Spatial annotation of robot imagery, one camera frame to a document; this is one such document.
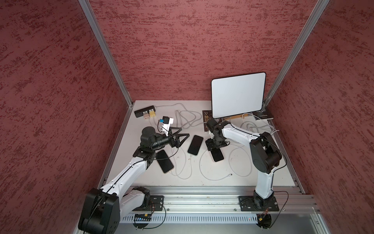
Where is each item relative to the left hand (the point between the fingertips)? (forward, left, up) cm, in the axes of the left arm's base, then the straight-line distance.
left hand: (184, 134), depth 74 cm
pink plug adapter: (+29, +31, -21) cm, 48 cm away
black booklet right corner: (+34, -60, -23) cm, 73 cm away
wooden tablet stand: (+27, -28, -22) cm, 45 cm away
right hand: (+2, -19, -21) cm, 29 cm away
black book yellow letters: (+31, -16, -21) cm, 41 cm away
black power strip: (+31, +37, -20) cm, 53 cm away
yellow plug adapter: (+33, +27, -22) cm, 48 cm away
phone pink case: (-8, +12, -22) cm, 26 cm away
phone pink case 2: (-2, -20, -20) cm, 28 cm away
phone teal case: (+6, -6, -23) cm, 24 cm away
